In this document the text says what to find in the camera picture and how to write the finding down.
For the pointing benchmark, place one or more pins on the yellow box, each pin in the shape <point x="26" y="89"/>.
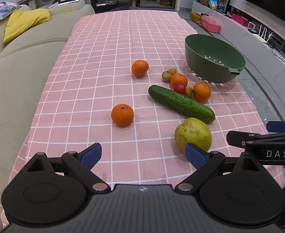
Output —
<point x="195" y="17"/>

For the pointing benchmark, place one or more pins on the orange mandarin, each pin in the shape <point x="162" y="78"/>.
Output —
<point x="140" y="68"/>
<point x="122" y="115"/>
<point x="202" y="92"/>
<point x="178" y="79"/>

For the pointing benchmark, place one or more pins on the yellow pillow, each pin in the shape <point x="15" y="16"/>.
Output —
<point x="23" y="23"/>

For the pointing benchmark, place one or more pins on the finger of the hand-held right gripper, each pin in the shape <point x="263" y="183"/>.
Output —
<point x="279" y="126"/>
<point x="238" y="137"/>

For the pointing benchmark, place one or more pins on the green colander bowl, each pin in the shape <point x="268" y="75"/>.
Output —
<point x="205" y="51"/>

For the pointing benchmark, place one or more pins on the green cucumber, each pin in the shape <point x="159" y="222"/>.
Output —
<point x="181" y="103"/>

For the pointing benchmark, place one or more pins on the brown longan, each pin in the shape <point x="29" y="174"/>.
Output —
<point x="166" y="76"/>
<point x="172" y="71"/>
<point x="189" y="91"/>

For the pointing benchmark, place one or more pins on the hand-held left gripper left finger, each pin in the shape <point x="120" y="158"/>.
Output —
<point x="93" y="155"/>

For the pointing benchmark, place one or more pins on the floral pillow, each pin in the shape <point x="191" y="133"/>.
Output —
<point x="1" y="8"/>

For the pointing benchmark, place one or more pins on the yellow-green pear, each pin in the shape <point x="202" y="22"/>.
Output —
<point x="193" y="132"/>

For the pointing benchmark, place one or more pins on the pink checked tablecloth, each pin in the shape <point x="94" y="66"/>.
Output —
<point x="96" y="77"/>

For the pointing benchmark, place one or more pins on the pink tissue box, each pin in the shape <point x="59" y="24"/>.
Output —
<point x="210" y="24"/>

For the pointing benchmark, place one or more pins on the blue snack bag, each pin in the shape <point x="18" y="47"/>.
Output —
<point x="212" y="3"/>

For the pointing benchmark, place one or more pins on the red flat box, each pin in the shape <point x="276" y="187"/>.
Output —
<point x="240" y="20"/>

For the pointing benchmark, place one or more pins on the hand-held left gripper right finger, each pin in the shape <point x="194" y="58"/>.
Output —
<point x="194" y="154"/>

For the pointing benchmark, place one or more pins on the red tomato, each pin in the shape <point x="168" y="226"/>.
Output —
<point x="180" y="89"/>

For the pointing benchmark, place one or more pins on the beige sofa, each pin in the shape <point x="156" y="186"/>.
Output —
<point x="18" y="82"/>

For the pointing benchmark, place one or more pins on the grey low cabinet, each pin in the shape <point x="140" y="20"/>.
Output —
<point x="259" y="51"/>

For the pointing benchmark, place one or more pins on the white router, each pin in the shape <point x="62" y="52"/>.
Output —
<point x="263" y="35"/>

